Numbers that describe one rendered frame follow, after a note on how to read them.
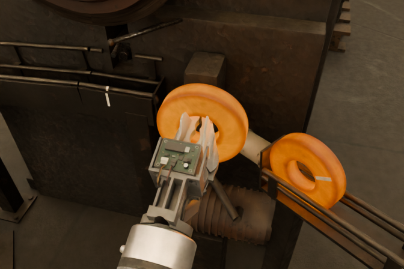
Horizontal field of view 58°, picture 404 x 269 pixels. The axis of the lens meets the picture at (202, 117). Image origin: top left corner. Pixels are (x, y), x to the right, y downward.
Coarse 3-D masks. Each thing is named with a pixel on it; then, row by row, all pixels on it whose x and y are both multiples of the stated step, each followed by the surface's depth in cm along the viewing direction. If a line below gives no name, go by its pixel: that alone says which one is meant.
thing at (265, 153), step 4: (276, 140) 74; (272, 144) 73; (264, 148) 72; (268, 148) 72; (260, 152) 72; (264, 152) 72; (268, 152) 73; (260, 156) 73; (264, 156) 73; (268, 156) 74; (260, 160) 73; (264, 160) 73; (268, 160) 75; (260, 164) 74; (264, 164) 74; (268, 164) 75; (260, 168) 74; (268, 168) 76; (260, 172) 75; (260, 176) 76; (260, 180) 76; (260, 184) 77; (264, 184) 78; (260, 188) 78
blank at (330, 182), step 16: (288, 144) 68; (304, 144) 65; (320, 144) 65; (272, 160) 74; (288, 160) 70; (304, 160) 66; (320, 160) 63; (336, 160) 64; (288, 176) 72; (320, 176) 65; (336, 176) 63; (304, 192) 70; (320, 192) 67; (336, 192) 64
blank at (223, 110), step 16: (176, 96) 57; (192, 96) 56; (208, 96) 56; (224, 96) 57; (160, 112) 60; (176, 112) 59; (192, 112) 59; (208, 112) 58; (224, 112) 57; (240, 112) 58; (160, 128) 63; (176, 128) 62; (224, 128) 59; (240, 128) 58; (224, 144) 61; (240, 144) 60; (224, 160) 64
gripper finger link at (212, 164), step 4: (212, 144) 57; (212, 148) 56; (216, 148) 57; (212, 152) 56; (216, 152) 57; (212, 156) 56; (216, 156) 56; (208, 160) 55; (212, 160) 55; (216, 160) 55; (208, 164) 55; (212, 164) 55; (216, 164) 55; (208, 168) 55; (212, 168) 55; (216, 168) 55; (208, 172) 55; (212, 172) 55; (208, 176) 55; (212, 176) 55; (208, 180) 55; (212, 180) 54
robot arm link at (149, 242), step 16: (144, 224) 46; (160, 224) 46; (128, 240) 46; (144, 240) 44; (160, 240) 44; (176, 240) 44; (192, 240) 46; (128, 256) 44; (144, 256) 43; (160, 256) 43; (176, 256) 44; (192, 256) 46
